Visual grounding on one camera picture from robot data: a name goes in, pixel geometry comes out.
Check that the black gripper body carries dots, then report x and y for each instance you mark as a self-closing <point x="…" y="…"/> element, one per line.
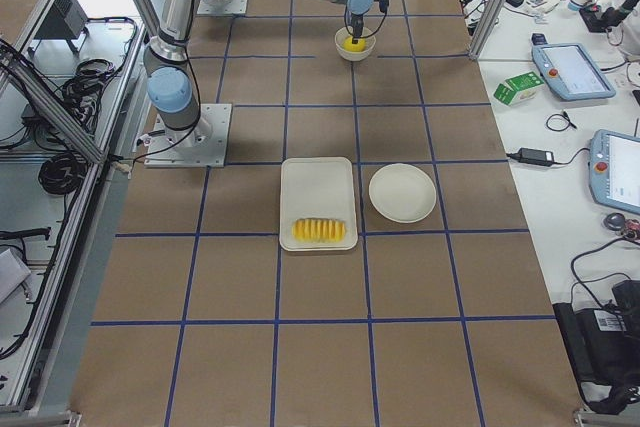
<point x="356" y="23"/>

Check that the yellow lemon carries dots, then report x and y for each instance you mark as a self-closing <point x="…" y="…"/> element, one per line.
<point x="346" y="45"/>

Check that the white ceramic bowl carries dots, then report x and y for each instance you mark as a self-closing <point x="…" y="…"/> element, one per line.
<point x="342" y="34"/>

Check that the white rectangular tray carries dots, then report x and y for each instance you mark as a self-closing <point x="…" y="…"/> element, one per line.
<point x="321" y="187"/>

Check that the cream round plate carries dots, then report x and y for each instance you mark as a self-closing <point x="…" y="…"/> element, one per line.
<point x="402" y="193"/>

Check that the green white carton box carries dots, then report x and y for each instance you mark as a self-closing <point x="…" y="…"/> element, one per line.
<point x="519" y="88"/>

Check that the sliced yellow fruit toy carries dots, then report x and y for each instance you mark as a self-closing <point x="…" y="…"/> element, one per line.
<point x="319" y="230"/>

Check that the blue teach pendant upper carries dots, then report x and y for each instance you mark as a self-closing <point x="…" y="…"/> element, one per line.
<point x="570" y="72"/>

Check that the blue teach pendant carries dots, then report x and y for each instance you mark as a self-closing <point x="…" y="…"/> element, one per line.
<point x="614" y="170"/>
<point x="570" y="72"/>

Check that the black power adapter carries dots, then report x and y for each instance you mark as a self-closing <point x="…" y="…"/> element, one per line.
<point x="531" y="156"/>

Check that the blue teach pendant lower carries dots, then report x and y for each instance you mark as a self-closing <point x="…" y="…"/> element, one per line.
<point x="614" y="170"/>

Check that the aluminium frame post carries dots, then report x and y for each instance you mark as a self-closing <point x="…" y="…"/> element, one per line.
<point x="492" y="2"/>

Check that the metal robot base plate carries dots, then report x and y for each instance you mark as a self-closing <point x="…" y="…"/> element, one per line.
<point x="205" y="145"/>

